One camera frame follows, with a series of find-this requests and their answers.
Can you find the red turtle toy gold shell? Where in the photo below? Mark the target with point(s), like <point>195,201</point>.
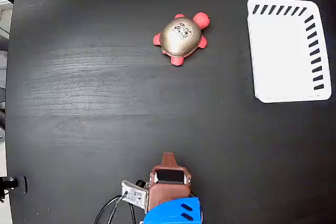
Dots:
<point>181,37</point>

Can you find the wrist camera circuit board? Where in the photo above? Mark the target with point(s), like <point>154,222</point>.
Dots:
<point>135,195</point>

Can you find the black table clamp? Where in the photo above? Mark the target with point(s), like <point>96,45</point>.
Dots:
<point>18,183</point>

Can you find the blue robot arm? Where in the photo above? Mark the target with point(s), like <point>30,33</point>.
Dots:
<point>173,211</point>

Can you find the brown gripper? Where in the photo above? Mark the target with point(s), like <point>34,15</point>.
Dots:
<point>169,190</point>

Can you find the white plastic basket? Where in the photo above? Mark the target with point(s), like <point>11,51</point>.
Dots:
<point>283,58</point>

